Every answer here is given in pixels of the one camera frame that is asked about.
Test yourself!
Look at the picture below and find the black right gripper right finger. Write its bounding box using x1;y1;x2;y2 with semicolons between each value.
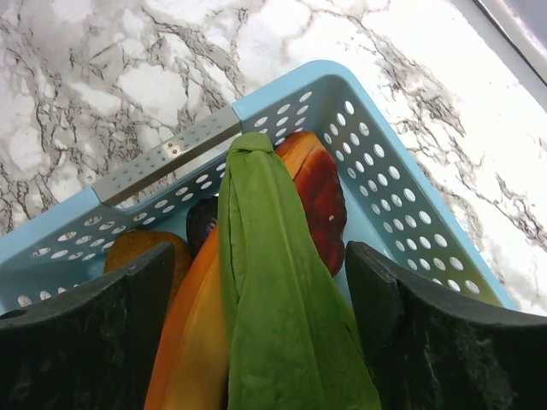
345;242;546;410

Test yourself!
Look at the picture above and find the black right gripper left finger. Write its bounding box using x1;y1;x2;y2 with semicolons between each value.
1;243;175;409

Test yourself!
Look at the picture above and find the orange papaya slice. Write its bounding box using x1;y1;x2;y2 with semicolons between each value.
143;130;346;410

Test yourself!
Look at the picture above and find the green leaf vegetable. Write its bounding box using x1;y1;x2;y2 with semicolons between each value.
218;132;380;409

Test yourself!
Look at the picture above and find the dark purple eggplant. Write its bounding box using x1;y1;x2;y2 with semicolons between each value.
186;196;218;259

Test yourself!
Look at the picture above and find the brown kiwi fruit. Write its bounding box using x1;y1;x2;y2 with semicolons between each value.
103;231;191;309

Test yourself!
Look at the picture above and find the light blue plastic basket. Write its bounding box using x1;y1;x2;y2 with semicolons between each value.
1;60;515;312

